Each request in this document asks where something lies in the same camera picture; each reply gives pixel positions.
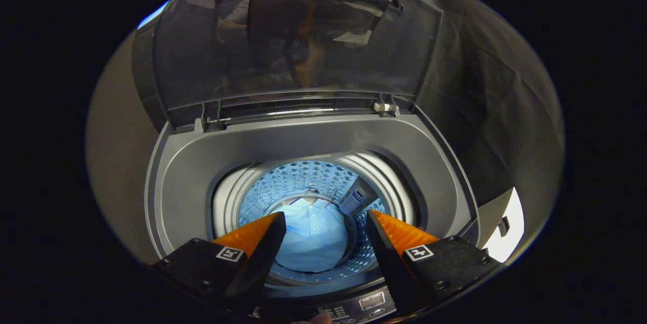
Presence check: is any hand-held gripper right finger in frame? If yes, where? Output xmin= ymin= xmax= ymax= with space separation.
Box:
xmin=366 ymin=209 xmax=501 ymax=314

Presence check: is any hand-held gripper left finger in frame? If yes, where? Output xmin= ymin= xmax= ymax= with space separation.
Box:
xmin=152 ymin=211 xmax=287 ymax=310

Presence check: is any light blue polo shirt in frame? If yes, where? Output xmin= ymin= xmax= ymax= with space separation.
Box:
xmin=273 ymin=198 xmax=350 ymax=273

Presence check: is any grey washing machine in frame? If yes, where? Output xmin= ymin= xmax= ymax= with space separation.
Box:
xmin=144 ymin=94 xmax=481 ymax=324

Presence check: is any dark transparent washing machine lid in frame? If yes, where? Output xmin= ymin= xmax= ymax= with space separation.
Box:
xmin=132 ymin=0 xmax=444 ymax=133

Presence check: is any white board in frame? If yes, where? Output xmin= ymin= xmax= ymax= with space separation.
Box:
xmin=482 ymin=187 xmax=525 ymax=264

